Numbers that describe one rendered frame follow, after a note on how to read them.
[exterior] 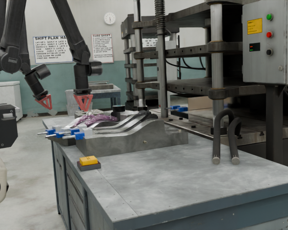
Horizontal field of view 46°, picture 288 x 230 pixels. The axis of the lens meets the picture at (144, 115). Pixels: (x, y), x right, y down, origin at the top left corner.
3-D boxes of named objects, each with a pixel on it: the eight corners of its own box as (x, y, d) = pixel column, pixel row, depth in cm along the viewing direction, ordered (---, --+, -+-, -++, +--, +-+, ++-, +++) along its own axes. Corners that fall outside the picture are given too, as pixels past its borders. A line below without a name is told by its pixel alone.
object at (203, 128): (216, 149, 181) (216, 136, 180) (133, 117, 301) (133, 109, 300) (331, 130, 211) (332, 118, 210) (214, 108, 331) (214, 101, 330)
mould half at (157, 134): (87, 159, 147) (84, 128, 145) (76, 146, 171) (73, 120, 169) (188, 143, 165) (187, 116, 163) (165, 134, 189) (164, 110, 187)
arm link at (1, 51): (-18, 60, 126) (-14, 63, 122) (3, 43, 129) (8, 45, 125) (-1, 78, 132) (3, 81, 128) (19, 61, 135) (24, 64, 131)
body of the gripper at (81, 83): (87, 91, 157) (86, 75, 156) (92, 92, 148) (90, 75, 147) (73, 92, 155) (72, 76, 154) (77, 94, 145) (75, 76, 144)
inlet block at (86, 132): (63, 144, 149) (62, 133, 148) (62, 142, 153) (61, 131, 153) (93, 140, 154) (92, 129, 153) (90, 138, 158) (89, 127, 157)
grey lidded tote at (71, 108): (66, 119, 797) (65, 105, 792) (68, 116, 838) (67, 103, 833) (92, 117, 802) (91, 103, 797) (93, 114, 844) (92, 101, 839)
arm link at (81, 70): (71, 63, 150) (77, 63, 145) (84, 62, 154) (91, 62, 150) (72, 79, 151) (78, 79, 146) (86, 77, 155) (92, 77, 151)
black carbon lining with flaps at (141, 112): (96, 139, 154) (94, 118, 153) (88, 133, 169) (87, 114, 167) (165, 130, 166) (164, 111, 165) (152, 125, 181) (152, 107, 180)
